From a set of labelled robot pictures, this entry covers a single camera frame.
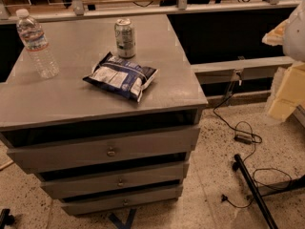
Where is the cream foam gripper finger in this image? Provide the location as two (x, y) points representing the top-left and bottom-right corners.
(262, 19), (289, 47)

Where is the silver green 7up can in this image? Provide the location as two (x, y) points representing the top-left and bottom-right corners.
(114, 18), (135, 58)

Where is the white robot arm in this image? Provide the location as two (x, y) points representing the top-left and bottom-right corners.
(262, 0), (305, 62)

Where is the clear plastic water bottle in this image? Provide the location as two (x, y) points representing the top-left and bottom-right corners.
(16, 9), (59, 79)

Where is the grey metal railing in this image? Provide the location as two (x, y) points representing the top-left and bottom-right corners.
(0, 0), (301, 25)

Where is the blue white chip bag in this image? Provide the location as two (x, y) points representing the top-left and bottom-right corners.
(83, 52), (158, 102)

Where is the black tripod leg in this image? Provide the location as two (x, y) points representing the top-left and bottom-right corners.
(234, 154), (278, 229)

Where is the grey drawer cabinet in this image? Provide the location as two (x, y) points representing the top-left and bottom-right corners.
(0, 15), (207, 204)

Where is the bottom grey drawer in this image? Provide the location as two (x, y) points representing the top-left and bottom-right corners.
(61, 184), (183, 216)

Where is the grey drawer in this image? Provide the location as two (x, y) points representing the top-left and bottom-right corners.
(41, 161), (190, 199)
(61, 184), (183, 216)
(7, 126), (200, 174)

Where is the top grey drawer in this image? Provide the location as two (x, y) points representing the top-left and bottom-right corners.
(7, 126), (200, 174)

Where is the middle grey drawer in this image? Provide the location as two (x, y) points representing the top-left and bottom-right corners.
(41, 161), (190, 199)

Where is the black object bottom left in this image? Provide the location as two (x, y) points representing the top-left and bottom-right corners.
(0, 209), (15, 229)

